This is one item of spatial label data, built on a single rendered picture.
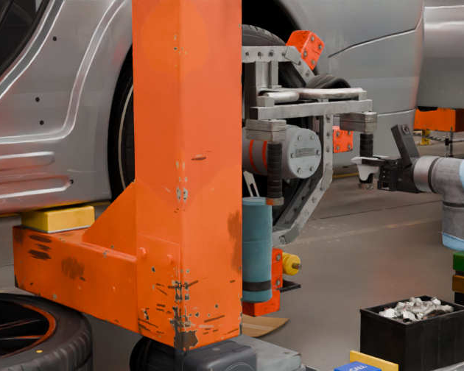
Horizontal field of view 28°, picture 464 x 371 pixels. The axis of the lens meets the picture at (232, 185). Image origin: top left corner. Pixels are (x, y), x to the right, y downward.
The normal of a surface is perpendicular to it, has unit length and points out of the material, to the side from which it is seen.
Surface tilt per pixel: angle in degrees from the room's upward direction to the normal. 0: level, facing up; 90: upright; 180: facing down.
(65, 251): 90
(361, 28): 90
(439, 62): 89
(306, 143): 90
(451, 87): 111
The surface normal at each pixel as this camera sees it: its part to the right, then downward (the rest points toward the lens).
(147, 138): -0.74, 0.11
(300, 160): 0.67, 0.11
